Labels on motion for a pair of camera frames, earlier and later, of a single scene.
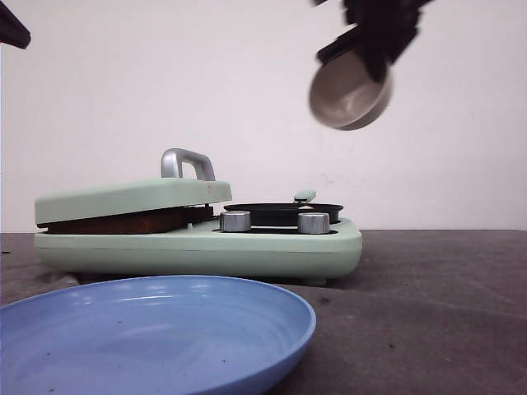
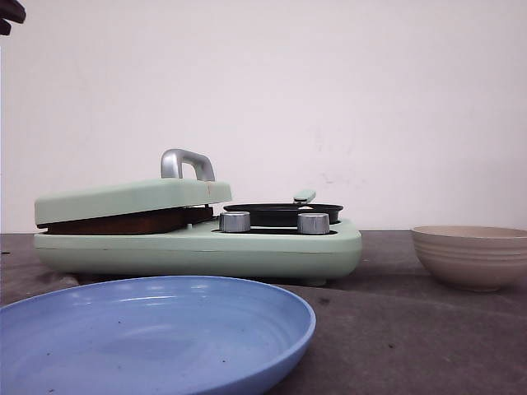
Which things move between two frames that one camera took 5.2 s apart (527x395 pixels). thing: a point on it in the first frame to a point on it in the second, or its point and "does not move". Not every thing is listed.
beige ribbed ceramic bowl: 347,93 to 475,257
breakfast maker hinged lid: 168,192 does not move
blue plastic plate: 151,335 does not move
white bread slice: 131,224 does not move
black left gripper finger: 12,30 to 10,10
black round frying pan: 284,213 does not move
